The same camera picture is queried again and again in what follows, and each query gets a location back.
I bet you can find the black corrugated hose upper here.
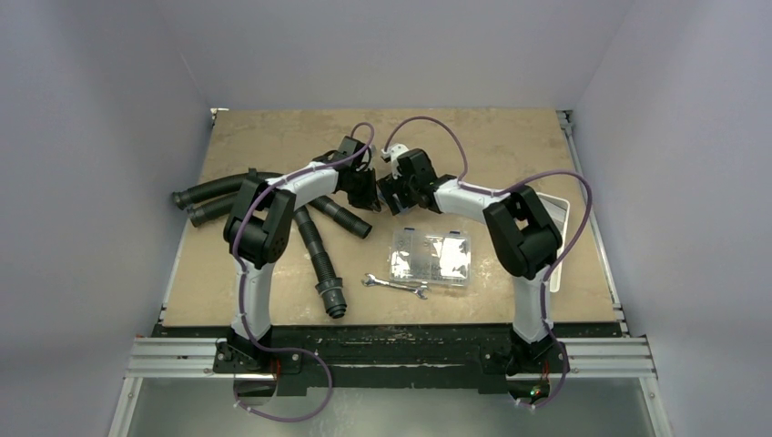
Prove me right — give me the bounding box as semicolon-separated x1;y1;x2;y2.
171;168;285;211

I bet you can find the black hose with coupling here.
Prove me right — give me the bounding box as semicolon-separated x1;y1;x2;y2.
290;205;349;320

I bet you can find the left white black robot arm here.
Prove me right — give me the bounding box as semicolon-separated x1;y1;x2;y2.
223;136;378;372

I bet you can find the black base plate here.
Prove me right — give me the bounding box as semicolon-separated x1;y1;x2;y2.
150;323;623;400

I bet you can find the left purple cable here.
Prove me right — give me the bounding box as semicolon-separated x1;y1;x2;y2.
230;122;376;424

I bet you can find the white plastic tray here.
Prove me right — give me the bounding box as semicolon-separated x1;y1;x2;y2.
537;192;570;293

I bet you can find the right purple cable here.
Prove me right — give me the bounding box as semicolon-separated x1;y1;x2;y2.
383;116;594;412

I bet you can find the purple cable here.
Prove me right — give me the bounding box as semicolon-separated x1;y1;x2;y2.
230;122;376;424
383;116;594;412

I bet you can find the aluminium frame rail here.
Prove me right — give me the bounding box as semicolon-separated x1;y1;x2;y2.
108;337;673;436

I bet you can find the black corrugated hose short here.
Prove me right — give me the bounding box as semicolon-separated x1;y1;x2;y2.
309;196;372;239

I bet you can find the clear plastic screw box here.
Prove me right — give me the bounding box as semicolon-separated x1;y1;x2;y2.
389;228;472;288

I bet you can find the silver open-end wrench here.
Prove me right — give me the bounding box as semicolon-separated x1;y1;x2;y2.
361;273;429;300

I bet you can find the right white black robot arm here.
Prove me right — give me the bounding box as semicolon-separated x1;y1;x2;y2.
377;144;563;371

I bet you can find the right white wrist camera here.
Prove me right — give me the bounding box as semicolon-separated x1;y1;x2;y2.
381;143;410;179

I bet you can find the black corrugated hose lower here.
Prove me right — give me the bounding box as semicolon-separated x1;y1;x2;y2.
187;196;239;229

